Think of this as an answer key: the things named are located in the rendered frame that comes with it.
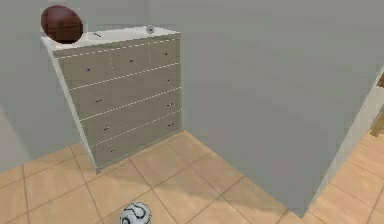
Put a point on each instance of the white chest of drawers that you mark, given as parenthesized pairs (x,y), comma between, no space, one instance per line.
(123,96)

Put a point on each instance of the small silver round object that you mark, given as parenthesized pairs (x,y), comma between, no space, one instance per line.
(150,29)

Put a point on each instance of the white and black football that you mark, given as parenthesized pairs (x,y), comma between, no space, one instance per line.
(135,214)

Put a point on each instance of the thin dark pen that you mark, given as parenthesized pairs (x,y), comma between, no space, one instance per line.
(97,34)

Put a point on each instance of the brown basketball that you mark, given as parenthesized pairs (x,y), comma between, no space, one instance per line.
(62,24)

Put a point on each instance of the brown wooden furniture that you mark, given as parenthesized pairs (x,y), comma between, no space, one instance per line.
(379,126)

